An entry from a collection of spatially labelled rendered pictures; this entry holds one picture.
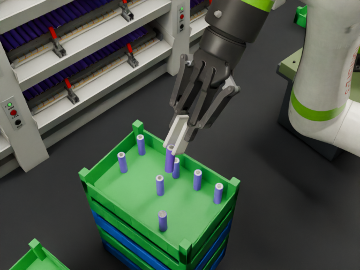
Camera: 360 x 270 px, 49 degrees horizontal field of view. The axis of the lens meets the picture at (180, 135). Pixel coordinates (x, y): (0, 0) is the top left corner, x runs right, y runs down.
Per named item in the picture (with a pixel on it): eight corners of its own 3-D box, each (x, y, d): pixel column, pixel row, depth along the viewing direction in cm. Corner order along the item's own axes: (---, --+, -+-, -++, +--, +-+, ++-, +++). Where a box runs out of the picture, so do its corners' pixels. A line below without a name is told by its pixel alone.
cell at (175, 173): (180, 174, 97) (181, 159, 92) (176, 180, 96) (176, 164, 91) (174, 171, 97) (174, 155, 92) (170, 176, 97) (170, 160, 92)
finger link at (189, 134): (199, 115, 72) (210, 124, 70) (188, 138, 74) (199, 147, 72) (194, 115, 71) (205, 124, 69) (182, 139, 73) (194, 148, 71)
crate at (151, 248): (233, 215, 99) (237, 199, 93) (185, 280, 89) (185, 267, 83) (142, 157, 111) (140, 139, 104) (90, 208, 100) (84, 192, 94)
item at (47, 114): (170, 54, 160) (177, 30, 148) (39, 136, 133) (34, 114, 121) (137, 22, 165) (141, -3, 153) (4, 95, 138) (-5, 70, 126)
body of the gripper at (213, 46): (258, 46, 67) (233, 95, 71) (222, 26, 71) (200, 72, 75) (234, 42, 61) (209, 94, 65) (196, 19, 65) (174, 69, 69)
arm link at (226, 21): (203, -18, 62) (247, 4, 57) (242, -3, 71) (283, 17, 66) (188, 18, 64) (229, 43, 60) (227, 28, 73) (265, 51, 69)
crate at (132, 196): (237, 199, 93) (241, 180, 87) (185, 267, 83) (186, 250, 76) (140, 139, 104) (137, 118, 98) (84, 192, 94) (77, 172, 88)
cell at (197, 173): (202, 186, 95) (203, 171, 90) (197, 192, 94) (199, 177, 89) (196, 182, 95) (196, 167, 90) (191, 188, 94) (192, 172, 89)
